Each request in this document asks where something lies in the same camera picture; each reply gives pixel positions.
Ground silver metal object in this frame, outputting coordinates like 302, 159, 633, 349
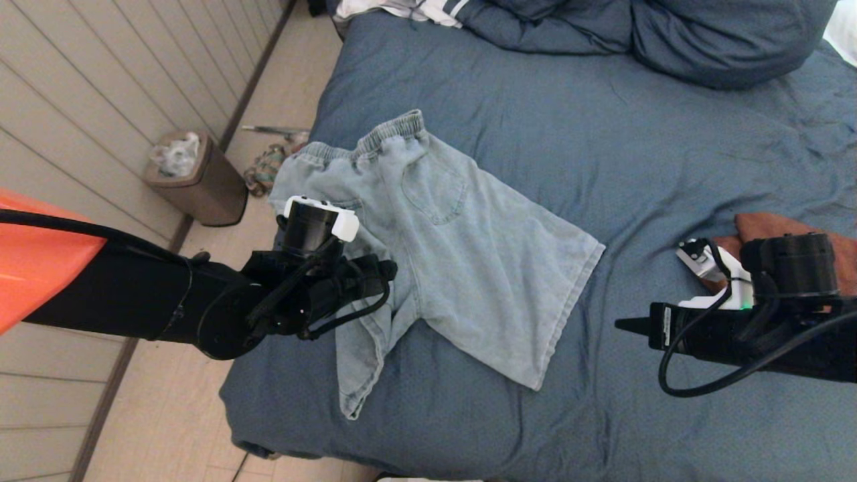
241, 124, 311, 143

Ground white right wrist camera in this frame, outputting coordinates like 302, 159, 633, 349
676, 238, 754, 310

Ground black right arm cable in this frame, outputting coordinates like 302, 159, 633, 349
658, 240, 857, 398

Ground crumpled blue blanket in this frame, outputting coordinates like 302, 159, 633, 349
462, 0, 635, 56

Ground clear plastic bin liner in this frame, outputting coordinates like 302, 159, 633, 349
149, 131, 202, 177

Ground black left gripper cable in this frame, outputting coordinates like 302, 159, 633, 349
298, 268, 393, 341

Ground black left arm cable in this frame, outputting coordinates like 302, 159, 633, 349
0, 209, 212, 267

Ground rust brown shorts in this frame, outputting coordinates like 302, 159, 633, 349
696, 212, 857, 299

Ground brown metal trash bin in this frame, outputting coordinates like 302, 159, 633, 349
143, 131, 248, 227

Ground blue pillow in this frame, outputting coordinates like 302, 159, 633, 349
631, 0, 838, 90

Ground white pillow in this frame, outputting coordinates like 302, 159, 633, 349
822, 0, 857, 68

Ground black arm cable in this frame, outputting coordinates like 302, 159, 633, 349
0, 209, 212, 267
658, 240, 857, 398

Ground multicoloured cloth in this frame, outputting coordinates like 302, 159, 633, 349
242, 142, 307, 198

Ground blue bed cover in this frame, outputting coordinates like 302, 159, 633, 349
220, 10, 857, 482

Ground white striped garment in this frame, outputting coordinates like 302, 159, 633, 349
333, 0, 477, 29

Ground light blue denim shorts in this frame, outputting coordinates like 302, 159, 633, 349
268, 109, 607, 421

